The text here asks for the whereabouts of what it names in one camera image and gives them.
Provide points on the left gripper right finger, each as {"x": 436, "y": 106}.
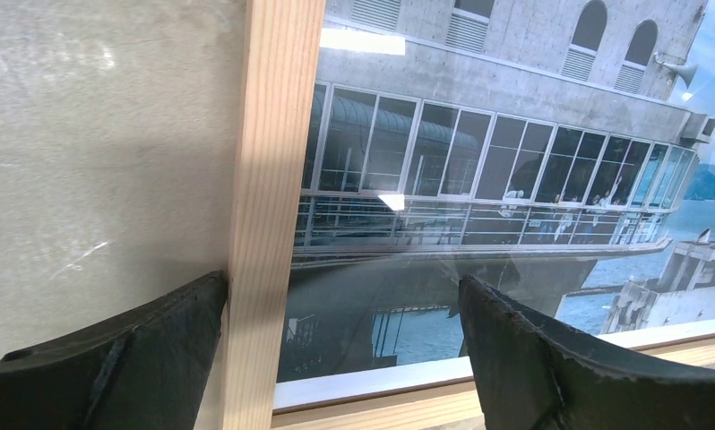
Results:
{"x": 532, "y": 371}

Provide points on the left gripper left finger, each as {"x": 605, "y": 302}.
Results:
{"x": 146, "y": 368}

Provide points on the building photo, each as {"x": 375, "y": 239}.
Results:
{"x": 482, "y": 166}

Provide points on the clear acrylic glass sheet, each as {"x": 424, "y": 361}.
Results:
{"x": 512, "y": 89}

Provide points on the light wooden picture frame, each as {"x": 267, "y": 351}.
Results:
{"x": 391, "y": 148}

